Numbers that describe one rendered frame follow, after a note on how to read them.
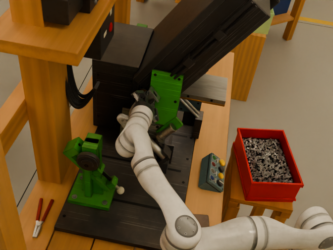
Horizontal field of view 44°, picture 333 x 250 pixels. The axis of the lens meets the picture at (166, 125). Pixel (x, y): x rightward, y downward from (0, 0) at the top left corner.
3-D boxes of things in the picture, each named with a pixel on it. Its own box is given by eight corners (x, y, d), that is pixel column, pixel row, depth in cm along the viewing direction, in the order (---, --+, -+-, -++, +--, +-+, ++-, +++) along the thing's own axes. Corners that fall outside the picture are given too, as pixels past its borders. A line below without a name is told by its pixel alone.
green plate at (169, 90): (177, 117, 162) (185, 67, 152) (174, 127, 154) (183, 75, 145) (148, 112, 162) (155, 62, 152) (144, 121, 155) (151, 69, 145)
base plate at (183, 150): (205, 70, 217) (206, 67, 216) (176, 255, 137) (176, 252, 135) (129, 56, 219) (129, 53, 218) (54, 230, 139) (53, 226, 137)
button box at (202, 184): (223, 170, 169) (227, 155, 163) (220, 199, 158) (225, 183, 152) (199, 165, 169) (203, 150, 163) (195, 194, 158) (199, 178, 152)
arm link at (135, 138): (145, 121, 122) (166, 157, 115) (128, 140, 125) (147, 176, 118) (128, 118, 116) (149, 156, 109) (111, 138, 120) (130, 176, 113)
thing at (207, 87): (226, 83, 173) (227, 78, 171) (224, 107, 162) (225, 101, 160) (136, 66, 175) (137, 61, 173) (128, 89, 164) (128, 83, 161)
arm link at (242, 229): (161, 263, 104) (250, 257, 111) (170, 247, 97) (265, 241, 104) (155, 229, 110) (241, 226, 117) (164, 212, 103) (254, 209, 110)
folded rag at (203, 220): (180, 234, 140) (181, 230, 138) (180, 215, 146) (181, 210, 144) (208, 237, 141) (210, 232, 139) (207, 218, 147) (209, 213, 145)
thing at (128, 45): (148, 91, 196) (154, 28, 173) (134, 134, 174) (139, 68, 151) (111, 84, 197) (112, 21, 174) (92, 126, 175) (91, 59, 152)
